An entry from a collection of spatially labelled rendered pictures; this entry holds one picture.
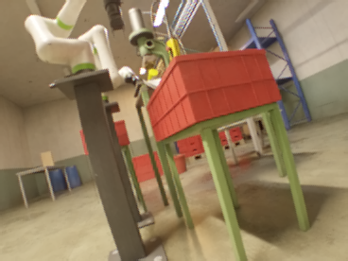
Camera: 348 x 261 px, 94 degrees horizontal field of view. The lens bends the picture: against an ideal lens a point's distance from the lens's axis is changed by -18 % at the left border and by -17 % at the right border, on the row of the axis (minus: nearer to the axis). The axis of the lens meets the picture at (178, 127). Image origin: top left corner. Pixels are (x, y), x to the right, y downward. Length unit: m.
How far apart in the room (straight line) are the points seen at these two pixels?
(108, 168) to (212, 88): 0.59
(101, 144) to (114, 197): 0.25
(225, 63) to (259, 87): 0.16
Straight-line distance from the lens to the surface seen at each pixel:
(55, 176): 9.11
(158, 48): 1.76
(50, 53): 1.06
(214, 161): 0.62
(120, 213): 0.97
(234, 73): 0.72
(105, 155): 0.94
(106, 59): 1.58
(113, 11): 1.15
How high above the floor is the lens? 0.49
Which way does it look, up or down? 5 degrees up
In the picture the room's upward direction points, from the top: 16 degrees counter-clockwise
